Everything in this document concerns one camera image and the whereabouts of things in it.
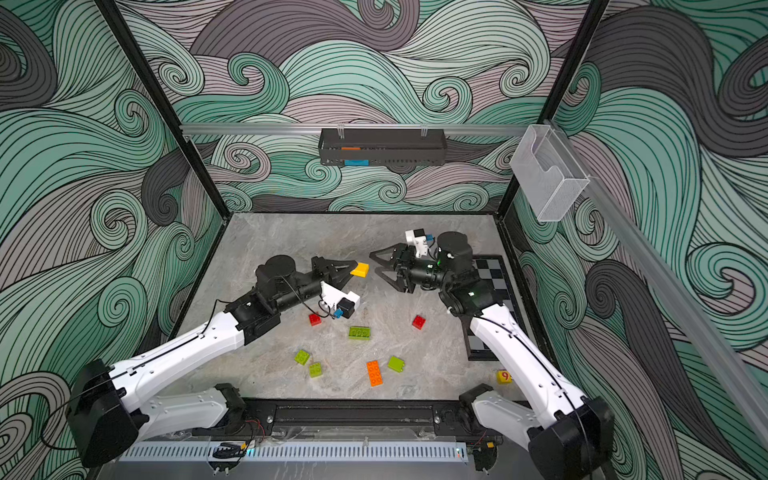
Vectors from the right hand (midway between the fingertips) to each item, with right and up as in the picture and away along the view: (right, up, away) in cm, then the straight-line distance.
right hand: (373, 262), depth 66 cm
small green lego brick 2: (-16, -31, +14) cm, 37 cm away
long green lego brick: (-5, -23, +22) cm, 32 cm away
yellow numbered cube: (+35, -32, +12) cm, 48 cm away
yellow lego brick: (-3, -2, +3) cm, 5 cm away
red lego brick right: (+14, -20, +24) cm, 34 cm away
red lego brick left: (-19, -20, +23) cm, 36 cm away
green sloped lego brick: (+6, -30, +16) cm, 34 cm away
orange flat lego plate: (0, -32, +14) cm, 34 cm away
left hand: (-6, +2, +3) cm, 7 cm away
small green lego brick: (-20, -28, +16) cm, 38 cm away
